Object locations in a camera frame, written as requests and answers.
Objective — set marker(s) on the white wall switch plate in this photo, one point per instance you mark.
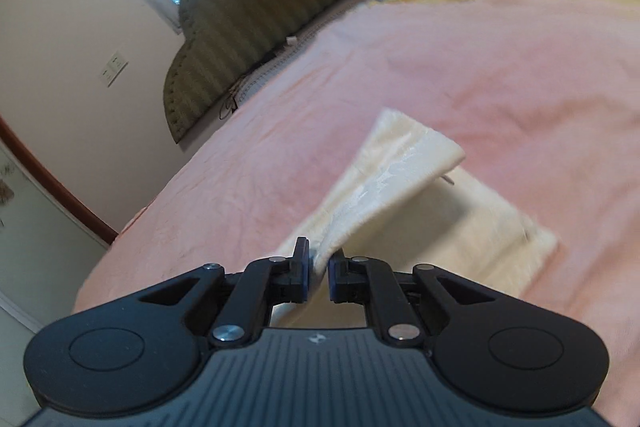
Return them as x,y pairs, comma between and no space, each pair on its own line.
118,61
107,76

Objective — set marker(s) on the cream embossed blanket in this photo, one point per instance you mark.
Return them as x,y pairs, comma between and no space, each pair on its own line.
450,227

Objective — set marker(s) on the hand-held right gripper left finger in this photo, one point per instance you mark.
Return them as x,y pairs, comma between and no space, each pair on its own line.
302,277

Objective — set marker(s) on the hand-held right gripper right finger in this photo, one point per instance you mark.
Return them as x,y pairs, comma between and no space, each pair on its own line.
332,274

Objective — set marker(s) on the white door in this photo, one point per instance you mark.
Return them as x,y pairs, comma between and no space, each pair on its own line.
30,267

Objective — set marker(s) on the pink blanket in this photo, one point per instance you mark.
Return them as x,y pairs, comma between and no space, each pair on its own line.
500,82

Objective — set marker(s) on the brown wooden door frame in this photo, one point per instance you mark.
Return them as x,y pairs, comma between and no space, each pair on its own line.
50,184

